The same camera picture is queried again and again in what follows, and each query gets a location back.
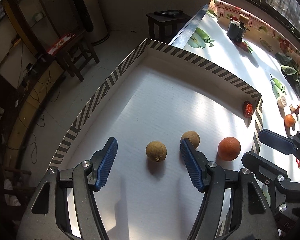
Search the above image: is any striped white cardboard tray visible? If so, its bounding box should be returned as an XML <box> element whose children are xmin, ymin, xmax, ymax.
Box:
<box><xmin>52</xmin><ymin>40</ymin><xmax>263</xmax><ymax>239</ymax></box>

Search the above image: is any black remote control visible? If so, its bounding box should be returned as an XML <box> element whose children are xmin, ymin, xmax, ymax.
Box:
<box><xmin>154</xmin><ymin>10</ymin><xmax>183</xmax><ymax>18</ymax></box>

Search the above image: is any green leafy vegetable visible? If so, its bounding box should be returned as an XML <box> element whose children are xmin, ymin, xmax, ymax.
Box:
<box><xmin>275</xmin><ymin>53</ymin><xmax>300</xmax><ymax>97</ymax></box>

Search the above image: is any orange mandarin on table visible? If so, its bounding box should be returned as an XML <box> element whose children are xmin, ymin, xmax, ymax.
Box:
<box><xmin>284</xmin><ymin>114</ymin><xmax>296</xmax><ymax>128</ymax></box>

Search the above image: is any wooden chair with red cushion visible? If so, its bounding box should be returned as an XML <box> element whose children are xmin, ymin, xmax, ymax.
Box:
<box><xmin>47</xmin><ymin>30</ymin><xmax>100</xmax><ymax>82</ymax></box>

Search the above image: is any red jujube date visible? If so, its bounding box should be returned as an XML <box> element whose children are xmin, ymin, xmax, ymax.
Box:
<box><xmin>243</xmin><ymin>101</ymin><xmax>254</xmax><ymax>118</ymax></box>

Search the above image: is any beige puffed rice cake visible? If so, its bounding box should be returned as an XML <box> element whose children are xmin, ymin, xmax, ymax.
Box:
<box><xmin>276</xmin><ymin>96</ymin><xmax>287</xmax><ymax>108</ymax></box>

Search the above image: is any fruit-print tablecloth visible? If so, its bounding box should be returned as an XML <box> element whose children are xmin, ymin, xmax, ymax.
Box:
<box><xmin>171</xmin><ymin>0</ymin><xmax>300</xmax><ymax>205</ymax></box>

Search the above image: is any orange mandarin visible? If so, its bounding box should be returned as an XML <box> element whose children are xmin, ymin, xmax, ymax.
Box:
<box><xmin>217</xmin><ymin>137</ymin><xmax>241</xmax><ymax>161</ymax></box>
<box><xmin>284</xmin><ymin>114</ymin><xmax>296</xmax><ymax>128</ymax></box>

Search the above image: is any dark jar with cork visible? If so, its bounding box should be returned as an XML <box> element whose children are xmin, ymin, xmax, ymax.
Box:
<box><xmin>227</xmin><ymin>14</ymin><xmax>249</xmax><ymax>42</ymax></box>

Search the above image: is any tan longan fruit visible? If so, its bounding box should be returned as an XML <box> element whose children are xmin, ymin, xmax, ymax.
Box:
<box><xmin>146</xmin><ymin>141</ymin><xmax>167</xmax><ymax>163</ymax></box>
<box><xmin>181</xmin><ymin>131</ymin><xmax>200</xmax><ymax>148</ymax></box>

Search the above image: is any broken rice cake piece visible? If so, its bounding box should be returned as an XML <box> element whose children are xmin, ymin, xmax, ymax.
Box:
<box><xmin>289</xmin><ymin>102</ymin><xmax>299</xmax><ymax>115</ymax></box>

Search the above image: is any dark wooden stool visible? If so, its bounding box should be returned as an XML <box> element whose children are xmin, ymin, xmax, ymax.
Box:
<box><xmin>146</xmin><ymin>12</ymin><xmax>191</xmax><ymax>43</ymax></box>

